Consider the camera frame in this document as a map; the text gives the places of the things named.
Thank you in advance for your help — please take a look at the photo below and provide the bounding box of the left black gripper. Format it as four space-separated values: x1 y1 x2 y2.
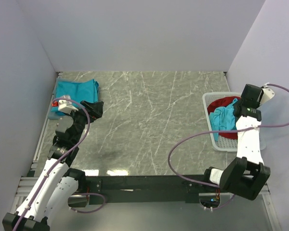
63 100 103 144

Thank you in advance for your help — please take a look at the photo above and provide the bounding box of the turquoise t-shirt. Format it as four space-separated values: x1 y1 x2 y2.
209 98 239 142

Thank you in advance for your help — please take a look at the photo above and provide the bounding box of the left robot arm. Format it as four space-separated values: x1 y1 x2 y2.
2 98 104 231

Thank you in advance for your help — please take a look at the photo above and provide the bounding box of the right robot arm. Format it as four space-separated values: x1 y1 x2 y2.
202 84 274 200

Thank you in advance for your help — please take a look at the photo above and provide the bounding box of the red t-shirt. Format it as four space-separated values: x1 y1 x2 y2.
207 96 241 141

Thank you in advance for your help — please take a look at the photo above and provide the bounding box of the folded teal t-shirt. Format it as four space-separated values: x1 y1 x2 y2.
55 79 99 103

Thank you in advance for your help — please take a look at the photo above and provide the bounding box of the white plastic basket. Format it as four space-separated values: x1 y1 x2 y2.
202 92 241 152

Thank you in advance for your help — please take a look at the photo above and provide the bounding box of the folded grey t-shirt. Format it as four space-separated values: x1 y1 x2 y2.
47 77 101 121

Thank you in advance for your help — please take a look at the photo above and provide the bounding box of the black base beam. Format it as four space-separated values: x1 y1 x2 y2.
76 175 218 203

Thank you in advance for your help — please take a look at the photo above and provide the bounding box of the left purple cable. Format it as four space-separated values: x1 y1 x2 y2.
12 97 91 231

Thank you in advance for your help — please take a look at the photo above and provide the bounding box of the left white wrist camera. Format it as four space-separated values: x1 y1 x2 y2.
52 95 78 114

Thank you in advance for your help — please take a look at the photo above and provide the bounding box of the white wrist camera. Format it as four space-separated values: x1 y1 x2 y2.
259 83 275 106
52 95 78 114

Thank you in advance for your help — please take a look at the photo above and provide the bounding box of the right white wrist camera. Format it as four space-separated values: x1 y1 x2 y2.
259 83 275 106

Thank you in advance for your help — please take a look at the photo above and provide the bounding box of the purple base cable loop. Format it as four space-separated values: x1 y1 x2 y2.
68 192 107 214

